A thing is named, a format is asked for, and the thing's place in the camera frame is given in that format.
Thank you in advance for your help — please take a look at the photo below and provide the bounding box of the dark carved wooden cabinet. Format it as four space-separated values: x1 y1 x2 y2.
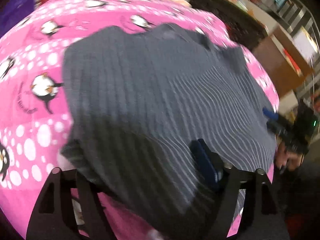
190 0 267 51

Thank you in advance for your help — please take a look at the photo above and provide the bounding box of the pink penguin print blanket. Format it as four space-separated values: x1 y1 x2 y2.
1 0 279 239

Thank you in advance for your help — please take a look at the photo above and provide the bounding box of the purple fabric tote bag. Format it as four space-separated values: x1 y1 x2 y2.
1 0 35 37

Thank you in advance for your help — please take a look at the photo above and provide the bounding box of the person's right hand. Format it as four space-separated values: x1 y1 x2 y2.
274 142 304 171

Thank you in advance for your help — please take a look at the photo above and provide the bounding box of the grey pinstriped suit jacket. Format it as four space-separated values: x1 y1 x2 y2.
61 24 277 235

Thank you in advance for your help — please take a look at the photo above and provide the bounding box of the brown wooden chair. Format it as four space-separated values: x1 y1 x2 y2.
252 26 313 98

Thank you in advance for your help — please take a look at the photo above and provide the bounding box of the metal rail rack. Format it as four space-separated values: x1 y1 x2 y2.
253 0 319 44

